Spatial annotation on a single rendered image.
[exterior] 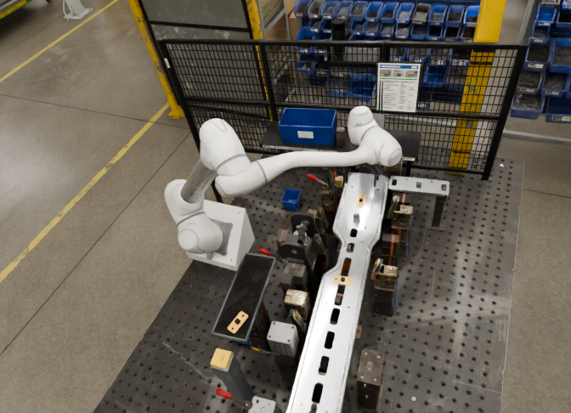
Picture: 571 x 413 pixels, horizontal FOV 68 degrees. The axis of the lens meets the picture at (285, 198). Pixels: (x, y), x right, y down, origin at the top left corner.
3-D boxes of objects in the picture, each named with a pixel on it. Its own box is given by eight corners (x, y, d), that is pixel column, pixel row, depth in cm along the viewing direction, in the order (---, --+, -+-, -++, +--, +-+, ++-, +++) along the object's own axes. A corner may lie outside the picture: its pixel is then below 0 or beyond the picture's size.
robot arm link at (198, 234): (205, 257, 224) (180, 263, 203) (190, 226, 227) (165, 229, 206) (228, 243, 219) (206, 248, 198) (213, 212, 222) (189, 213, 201)
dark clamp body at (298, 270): (314, 324, 202) (307, 282, 174) (288, 319, 206) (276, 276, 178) (319, 304, 209) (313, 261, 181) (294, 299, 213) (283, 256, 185)
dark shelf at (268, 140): (418, 161, 224) (419, 157, 222) (259, 147, 250) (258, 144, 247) (421, 135, 238) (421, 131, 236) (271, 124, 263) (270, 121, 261)
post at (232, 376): (251, 411, 179) (228, 372, 147) (235, 406, 181) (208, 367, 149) (257, 393, 184) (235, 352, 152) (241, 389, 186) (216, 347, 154)
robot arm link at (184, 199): (173, 230, 217) (155, 194, 221) (201, 220, 227) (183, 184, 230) (220, 163, 155) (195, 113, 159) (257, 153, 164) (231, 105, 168)
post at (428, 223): (445, 231, 228) (454, 195, 207) (424, 228, 231) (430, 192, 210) (446, 222, 232) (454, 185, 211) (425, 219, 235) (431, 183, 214)
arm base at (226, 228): (196, 254, 232) (191, 255, 227) (204, 215, 230) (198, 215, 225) (225, 263, 226) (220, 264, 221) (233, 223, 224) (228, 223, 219)
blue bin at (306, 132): (333, 145, 237) (331, 127, 228) (280, 143, 245) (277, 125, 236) (337, 127, 248) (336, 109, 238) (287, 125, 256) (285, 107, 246)
